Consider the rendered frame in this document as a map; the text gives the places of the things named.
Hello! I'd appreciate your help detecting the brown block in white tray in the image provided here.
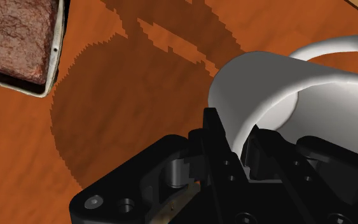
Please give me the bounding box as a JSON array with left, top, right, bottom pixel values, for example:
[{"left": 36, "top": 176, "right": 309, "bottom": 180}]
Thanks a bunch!
[{"left": 0, "top": 0, "right": 65, "bottom": 98}]

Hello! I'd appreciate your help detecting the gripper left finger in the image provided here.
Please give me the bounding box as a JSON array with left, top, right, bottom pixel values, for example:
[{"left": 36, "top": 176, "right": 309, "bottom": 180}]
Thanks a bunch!
[{"left": 69, "top": 107, "right": 245, "bottom": 224}]

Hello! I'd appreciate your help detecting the white mug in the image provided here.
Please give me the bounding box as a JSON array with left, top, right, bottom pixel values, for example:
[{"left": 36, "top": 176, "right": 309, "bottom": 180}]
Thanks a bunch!
[{"left": 208, "top": 34, "right": 358, "bottom": 160}]

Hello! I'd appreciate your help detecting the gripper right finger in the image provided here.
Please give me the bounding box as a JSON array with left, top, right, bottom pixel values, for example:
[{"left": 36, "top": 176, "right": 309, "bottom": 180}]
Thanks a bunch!
[{"left": 242, "top": 123, "right": 358, "bottom": 224}]

